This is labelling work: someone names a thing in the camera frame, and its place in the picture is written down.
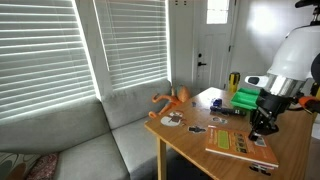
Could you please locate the orange octopus plush toy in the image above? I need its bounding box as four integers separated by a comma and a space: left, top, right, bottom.
148, 84, 192, 120

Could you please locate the grey fabric sofa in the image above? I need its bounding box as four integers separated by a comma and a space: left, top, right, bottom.
0, 78, 174, 180

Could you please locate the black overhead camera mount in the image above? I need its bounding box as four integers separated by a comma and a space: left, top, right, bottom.
294, 0, 320, 27

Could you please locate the orange children's paperback book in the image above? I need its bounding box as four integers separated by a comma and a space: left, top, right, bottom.
204, 124, 280, 169

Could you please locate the small round sticker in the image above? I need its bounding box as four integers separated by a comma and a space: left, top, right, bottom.
211, 116, 229, 125

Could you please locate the green plastic tray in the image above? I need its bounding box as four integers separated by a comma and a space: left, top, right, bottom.
230, 87, 261, 111

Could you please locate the black figure sticker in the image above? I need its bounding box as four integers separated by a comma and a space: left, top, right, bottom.
187, 125, 208, 135

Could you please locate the small blue object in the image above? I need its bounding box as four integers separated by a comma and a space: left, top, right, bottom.
212, 97, 224, 108

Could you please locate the narrow white window blind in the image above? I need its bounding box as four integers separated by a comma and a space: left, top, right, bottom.
93, 0, 170, 92

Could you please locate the red woven pillow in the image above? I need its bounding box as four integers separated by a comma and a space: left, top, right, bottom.
25, 152, 61, 180

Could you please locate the black marker pen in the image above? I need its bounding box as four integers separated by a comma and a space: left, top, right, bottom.
209, 105, 247, 117

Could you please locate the wide white window blind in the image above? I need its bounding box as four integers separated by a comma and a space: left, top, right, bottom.
0, 0, 98, 122

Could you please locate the white entry door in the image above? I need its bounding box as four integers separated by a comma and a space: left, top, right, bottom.
192, 0, 240, 92

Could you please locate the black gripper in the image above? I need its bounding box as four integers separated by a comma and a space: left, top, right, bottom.
248, 88, 295, 142

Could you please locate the patterned beige pillow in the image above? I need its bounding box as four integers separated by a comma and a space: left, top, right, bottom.
0, 152, 42, 180

